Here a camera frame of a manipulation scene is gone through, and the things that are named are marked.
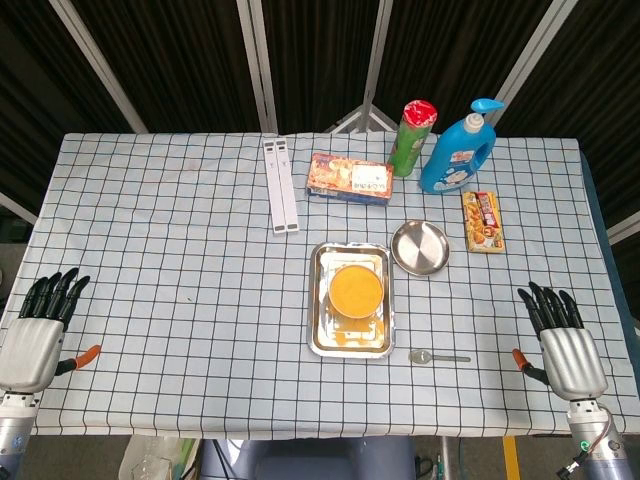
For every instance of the green chips can red lid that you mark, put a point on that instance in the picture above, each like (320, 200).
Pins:
(407, 145)

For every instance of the blue detergent pump bottle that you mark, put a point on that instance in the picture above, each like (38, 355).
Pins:
(450, 165)

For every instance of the round steel plate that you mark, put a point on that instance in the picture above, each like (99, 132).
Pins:
(420, 247)

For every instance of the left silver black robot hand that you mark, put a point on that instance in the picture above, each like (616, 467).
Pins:
(30, 350)

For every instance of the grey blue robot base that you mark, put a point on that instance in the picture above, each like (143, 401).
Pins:
(310, 460)

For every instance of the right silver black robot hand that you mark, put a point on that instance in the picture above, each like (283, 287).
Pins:
(575, 360)

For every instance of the yellow curry box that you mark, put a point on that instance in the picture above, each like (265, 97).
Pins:
(482, 222)

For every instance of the blue checked tablecloth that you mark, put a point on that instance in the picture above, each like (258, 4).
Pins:
(175, 250)

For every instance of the clear plastic bag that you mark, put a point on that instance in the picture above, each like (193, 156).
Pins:
(150, 460)

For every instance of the small metal spoon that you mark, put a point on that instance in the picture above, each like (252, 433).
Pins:
(420, 356)

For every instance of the rectangular steel tray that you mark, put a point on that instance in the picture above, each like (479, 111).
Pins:
(350, 345)

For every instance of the dark folding screen white frame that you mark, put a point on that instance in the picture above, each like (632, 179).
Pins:
(200, 50)

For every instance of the orange blue food box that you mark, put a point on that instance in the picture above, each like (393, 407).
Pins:
(345, 180)

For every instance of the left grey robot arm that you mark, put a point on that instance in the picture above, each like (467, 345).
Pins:
(12, 435)

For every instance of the bowl of yellow powder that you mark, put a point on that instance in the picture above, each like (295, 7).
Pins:
(356, 292)

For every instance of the white folded flat stand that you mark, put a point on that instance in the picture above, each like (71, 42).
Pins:
(280, 190)

